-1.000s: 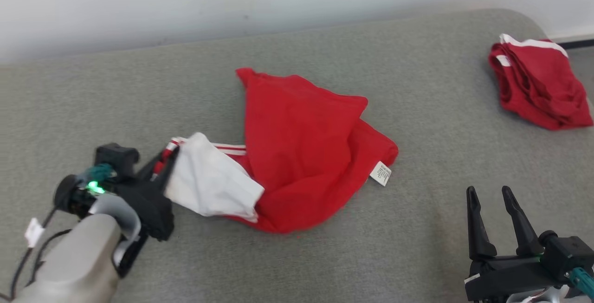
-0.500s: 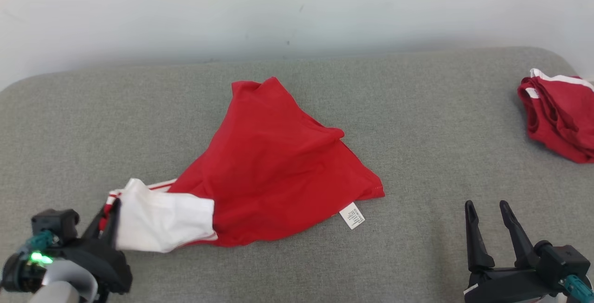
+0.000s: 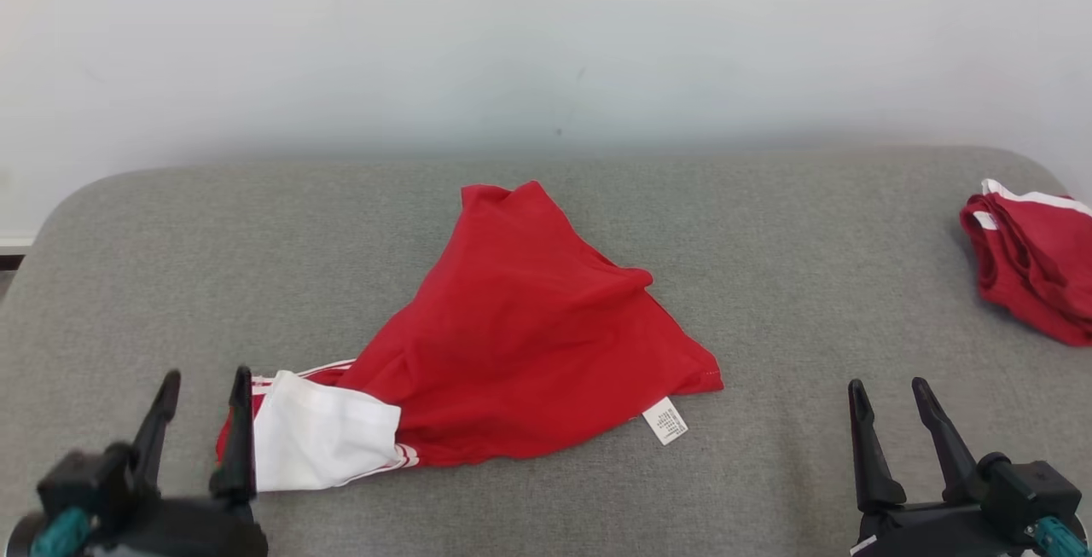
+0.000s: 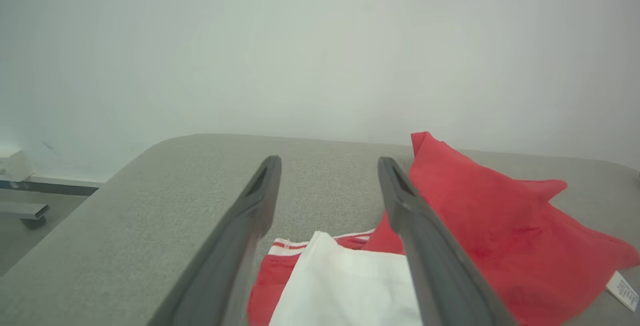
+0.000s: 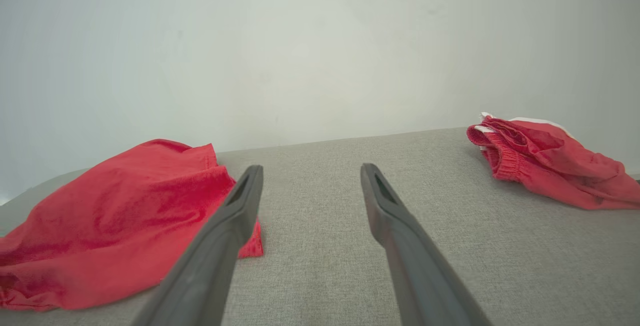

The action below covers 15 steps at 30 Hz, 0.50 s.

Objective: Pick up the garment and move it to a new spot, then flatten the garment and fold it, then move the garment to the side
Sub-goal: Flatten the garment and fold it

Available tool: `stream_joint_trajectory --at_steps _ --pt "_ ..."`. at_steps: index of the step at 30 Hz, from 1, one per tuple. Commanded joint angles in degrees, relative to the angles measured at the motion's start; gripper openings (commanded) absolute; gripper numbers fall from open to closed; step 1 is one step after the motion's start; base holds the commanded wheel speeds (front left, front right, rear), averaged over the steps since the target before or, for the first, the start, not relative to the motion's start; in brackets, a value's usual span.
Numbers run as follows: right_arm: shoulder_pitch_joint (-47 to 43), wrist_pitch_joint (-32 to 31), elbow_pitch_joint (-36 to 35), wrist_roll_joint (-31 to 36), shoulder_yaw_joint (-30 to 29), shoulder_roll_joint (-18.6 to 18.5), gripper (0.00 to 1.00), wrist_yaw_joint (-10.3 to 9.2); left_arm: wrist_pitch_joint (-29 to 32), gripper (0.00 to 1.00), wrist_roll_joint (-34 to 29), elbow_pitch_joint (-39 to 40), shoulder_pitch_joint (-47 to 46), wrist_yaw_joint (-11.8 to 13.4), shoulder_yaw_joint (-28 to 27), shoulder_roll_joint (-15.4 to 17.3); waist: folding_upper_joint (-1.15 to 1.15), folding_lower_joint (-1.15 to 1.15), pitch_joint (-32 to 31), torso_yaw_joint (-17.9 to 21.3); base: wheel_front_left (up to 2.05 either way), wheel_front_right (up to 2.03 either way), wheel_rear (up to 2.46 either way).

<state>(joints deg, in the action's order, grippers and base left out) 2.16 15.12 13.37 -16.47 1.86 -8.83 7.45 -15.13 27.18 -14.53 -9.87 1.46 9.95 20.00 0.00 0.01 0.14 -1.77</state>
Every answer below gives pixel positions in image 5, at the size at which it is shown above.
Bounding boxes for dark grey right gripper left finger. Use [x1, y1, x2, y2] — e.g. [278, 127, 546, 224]
[131, 165, 265, 326]

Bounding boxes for red jersey with white trim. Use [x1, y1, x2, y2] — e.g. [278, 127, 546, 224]
[0, 139, 264, 312]

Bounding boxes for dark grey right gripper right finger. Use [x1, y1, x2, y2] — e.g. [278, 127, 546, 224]
[360, 163, 494, 326]

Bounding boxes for red shorts with white stripe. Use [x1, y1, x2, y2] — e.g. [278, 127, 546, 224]
[466, 112, 640, 211]

